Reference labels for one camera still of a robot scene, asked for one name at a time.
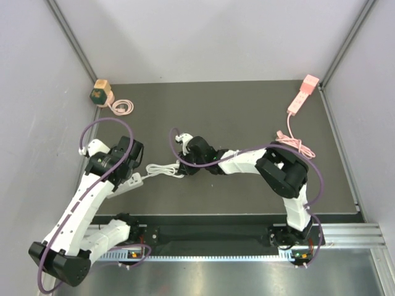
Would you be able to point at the pink cube adapter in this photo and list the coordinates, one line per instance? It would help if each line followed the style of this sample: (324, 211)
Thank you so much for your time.
(309, 84)

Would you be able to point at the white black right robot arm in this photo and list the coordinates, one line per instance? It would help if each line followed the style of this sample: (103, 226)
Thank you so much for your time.
(283, 171)

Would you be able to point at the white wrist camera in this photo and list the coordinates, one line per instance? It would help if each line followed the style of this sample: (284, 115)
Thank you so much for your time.
(92, 148)
(183, 139)

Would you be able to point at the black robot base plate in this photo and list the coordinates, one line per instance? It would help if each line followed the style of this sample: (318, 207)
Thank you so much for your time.
(208, 240)

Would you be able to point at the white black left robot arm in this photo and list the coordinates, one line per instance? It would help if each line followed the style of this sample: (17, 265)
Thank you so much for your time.
(67, 253)

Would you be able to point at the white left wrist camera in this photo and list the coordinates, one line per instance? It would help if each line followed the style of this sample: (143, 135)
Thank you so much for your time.
(92, 148)

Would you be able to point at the pink power strip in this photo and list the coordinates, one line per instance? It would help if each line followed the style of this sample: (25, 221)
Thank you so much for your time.
(297, 103)

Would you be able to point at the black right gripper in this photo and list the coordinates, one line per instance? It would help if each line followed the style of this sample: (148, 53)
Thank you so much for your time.
(187, 169)

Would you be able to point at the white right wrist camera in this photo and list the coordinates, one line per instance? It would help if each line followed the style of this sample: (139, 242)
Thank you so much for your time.
(183, 139)

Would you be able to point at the grey cable duct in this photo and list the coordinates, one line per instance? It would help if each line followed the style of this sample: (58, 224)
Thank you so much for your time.
(124, 255)

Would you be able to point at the green wooden hexagon socket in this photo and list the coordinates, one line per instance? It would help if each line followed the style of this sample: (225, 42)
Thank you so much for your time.
(101, 94)

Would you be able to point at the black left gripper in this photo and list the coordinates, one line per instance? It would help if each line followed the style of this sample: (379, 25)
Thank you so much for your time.
(116, 187)

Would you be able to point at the aluminium frame rail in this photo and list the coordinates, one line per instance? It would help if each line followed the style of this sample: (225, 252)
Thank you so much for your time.
(351, 235)

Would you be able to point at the white power strip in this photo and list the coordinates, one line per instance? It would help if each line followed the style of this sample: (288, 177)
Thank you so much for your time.
(134, 182)

